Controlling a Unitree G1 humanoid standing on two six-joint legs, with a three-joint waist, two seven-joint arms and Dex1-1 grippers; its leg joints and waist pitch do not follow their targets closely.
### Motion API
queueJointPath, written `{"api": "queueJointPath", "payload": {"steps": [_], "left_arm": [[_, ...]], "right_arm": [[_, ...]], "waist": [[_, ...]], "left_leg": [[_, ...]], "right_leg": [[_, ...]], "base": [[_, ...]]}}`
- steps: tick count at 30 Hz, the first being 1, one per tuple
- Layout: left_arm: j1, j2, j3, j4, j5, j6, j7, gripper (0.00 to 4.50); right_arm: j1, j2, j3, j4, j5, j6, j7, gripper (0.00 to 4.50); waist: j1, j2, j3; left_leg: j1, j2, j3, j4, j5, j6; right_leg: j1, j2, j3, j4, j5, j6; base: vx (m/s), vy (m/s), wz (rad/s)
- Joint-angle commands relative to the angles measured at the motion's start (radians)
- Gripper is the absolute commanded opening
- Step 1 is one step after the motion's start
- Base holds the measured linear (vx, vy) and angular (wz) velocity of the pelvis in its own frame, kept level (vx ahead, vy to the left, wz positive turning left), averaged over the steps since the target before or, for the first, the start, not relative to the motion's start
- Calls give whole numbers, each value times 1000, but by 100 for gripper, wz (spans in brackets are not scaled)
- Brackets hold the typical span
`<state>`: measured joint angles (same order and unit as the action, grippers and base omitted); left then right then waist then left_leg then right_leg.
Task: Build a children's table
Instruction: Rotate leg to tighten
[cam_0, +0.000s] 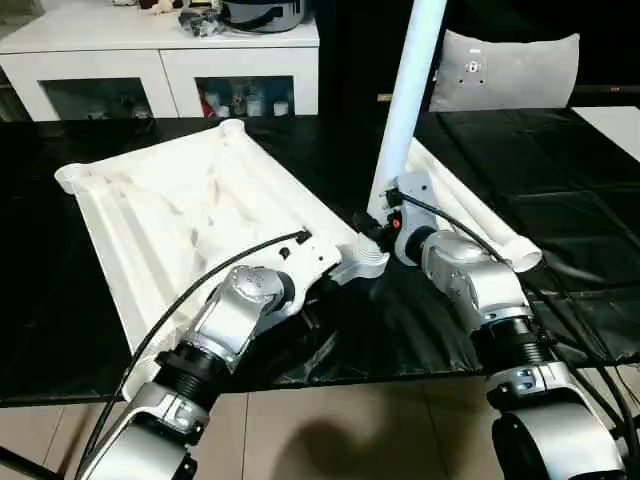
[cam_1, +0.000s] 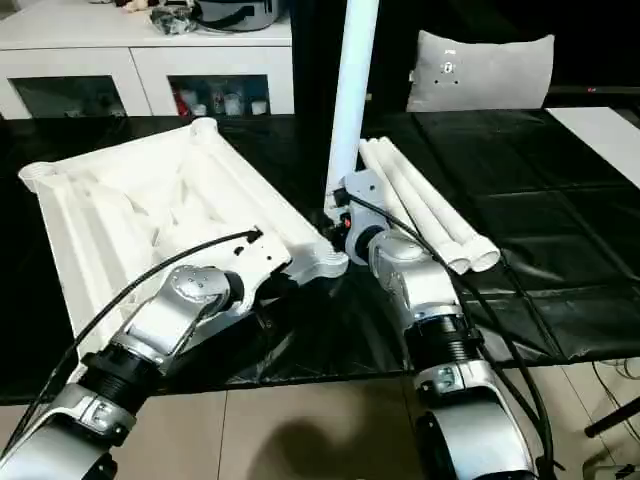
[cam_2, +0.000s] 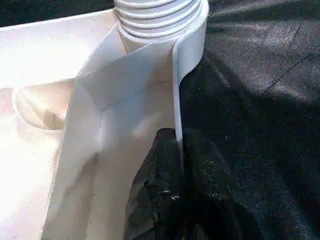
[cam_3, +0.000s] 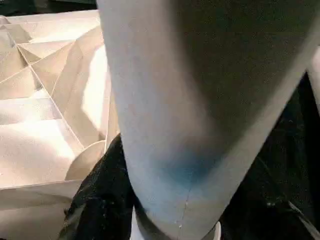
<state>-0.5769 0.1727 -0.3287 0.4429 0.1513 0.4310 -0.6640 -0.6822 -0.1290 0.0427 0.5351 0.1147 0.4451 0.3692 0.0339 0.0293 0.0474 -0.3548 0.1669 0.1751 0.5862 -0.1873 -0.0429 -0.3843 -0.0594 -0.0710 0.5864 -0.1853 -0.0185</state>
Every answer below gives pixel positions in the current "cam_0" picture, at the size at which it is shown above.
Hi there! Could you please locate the black work mat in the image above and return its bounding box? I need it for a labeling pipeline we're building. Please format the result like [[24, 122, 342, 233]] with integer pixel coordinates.
[[0, 107, 640, 407]]

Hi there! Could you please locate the black left wrist camera cable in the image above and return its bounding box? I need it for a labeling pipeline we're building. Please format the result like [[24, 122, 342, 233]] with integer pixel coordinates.
[[73, 228, 310, 480]]

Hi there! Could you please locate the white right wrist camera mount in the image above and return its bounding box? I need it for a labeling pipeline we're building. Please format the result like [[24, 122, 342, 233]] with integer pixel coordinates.
[[383, 172, 437, 265]]

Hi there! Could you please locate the grey helmet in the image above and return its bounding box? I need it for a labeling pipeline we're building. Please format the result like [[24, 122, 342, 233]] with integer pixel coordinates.
[[219, 0, 307, 34]]

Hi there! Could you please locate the white glass-door cabinet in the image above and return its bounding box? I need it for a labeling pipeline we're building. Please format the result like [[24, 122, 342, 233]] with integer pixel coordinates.
[[0, 9, 321, 121]]

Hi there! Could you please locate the black clutter pile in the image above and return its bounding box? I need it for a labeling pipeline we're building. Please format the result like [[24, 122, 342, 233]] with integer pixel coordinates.
[[178, 7, 225, 39]]

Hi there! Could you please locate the grey cushion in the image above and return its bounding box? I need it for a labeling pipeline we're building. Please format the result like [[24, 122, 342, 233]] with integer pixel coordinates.
[[428, 28, 581, 112]]

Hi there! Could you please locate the black stand base bar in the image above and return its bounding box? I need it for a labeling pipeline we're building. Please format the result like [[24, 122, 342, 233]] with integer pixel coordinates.
[[0, 446, 57, 480]]

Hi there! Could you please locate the beige plush toy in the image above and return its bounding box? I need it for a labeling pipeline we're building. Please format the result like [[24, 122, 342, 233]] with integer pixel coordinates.
[[112, 0, 177, 16]]

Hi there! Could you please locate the white plastic table top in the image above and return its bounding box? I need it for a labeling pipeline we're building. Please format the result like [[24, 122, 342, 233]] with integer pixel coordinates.
[[53, 118, 389, 401]]

